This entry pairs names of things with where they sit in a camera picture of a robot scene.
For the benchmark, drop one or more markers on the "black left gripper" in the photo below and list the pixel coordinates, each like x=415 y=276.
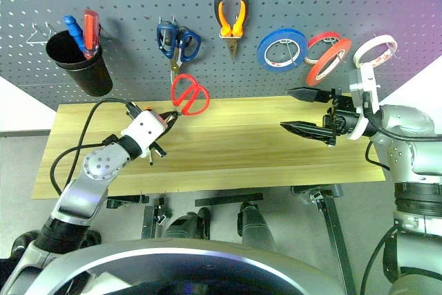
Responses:
x=160 y=151

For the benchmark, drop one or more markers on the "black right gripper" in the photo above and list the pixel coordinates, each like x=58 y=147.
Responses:
x=340 y=119

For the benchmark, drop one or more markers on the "wide red tape roll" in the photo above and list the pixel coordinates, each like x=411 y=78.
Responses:
x=316 y=74

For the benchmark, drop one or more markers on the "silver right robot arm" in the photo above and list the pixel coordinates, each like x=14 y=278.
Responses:
x=407 y=125

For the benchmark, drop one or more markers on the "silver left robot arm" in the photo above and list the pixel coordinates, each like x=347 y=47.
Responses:
x=100 y=163

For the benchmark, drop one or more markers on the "black cup holder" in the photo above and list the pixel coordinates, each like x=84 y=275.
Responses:
x=89 y=77

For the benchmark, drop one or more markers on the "blue tape roll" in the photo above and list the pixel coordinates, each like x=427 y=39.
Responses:
x=261 y=54

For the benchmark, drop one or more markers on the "thin red and white tape roll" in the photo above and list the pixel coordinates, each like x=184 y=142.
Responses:
x=317 y=37

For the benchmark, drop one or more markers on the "black metal crossbar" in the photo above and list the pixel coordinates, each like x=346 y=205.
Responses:
x=228 y=200

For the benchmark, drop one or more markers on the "black metal table leg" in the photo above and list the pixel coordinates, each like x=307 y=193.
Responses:
x=148 y=222
x=336 y=233

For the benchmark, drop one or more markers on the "dark rounded shape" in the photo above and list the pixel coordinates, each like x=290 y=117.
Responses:
x=188 y=224
x=255 y=226

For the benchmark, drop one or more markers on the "silver robot torso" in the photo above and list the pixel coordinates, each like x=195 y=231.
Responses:
x=172 y=267

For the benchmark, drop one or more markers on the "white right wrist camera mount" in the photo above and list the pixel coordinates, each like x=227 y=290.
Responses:
x=369 y=77

